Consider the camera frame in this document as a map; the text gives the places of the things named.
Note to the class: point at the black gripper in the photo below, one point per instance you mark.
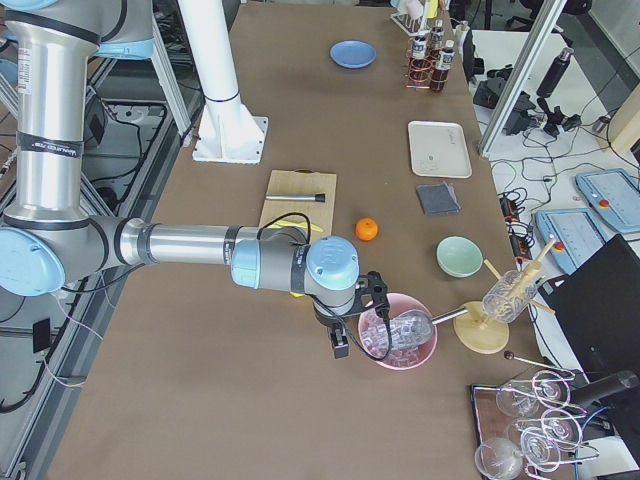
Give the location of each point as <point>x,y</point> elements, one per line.
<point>328,320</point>

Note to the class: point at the orange mandarin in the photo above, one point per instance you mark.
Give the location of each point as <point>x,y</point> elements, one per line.
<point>366,229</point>

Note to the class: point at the blue plate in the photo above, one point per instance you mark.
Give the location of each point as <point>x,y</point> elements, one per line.
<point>353,54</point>

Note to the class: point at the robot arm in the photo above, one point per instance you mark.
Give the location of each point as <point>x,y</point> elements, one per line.
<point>48,241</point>

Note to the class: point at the pink bowl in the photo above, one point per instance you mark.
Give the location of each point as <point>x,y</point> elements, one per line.
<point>400,303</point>

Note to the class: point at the clear ice cubes pile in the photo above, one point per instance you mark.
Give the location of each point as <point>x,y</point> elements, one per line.
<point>377,341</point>

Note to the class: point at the metal ice scoop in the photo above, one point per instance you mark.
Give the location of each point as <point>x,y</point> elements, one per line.
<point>414,327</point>

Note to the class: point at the wooden cutting board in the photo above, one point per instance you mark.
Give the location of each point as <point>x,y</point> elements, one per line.
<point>302,182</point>

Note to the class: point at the yellow plastic knife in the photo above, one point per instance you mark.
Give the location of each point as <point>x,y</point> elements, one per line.
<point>297,224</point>

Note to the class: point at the wooden cup stand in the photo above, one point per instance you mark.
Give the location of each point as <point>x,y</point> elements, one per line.
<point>480,333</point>

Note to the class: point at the mint green bowl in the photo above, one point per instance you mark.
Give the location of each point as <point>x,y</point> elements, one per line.
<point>459,257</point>

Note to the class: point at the steel cylinder muddler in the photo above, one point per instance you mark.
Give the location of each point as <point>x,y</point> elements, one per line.
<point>317,197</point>

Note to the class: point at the grey folded cloth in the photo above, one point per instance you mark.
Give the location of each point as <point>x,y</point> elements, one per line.
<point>438,199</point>

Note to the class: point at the wine glass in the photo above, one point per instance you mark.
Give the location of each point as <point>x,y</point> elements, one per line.
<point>499,458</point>
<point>516,398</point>
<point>539,450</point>

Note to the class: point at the clear glass cup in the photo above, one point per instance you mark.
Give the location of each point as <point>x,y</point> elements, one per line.
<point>508,298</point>

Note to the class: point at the cream serving tray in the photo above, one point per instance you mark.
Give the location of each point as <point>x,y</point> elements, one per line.
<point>438,149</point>

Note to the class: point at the blue teach pendant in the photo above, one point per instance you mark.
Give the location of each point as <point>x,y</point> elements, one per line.
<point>576,233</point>
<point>614,197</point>

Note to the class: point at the dark drink bottle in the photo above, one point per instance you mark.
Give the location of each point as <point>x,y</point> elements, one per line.
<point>418,64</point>
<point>442,66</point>
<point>437,36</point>

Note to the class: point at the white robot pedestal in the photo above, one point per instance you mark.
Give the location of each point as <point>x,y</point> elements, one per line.
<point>228,132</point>

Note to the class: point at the copper wire bottle rack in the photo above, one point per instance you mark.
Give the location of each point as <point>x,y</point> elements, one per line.
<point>429,60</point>

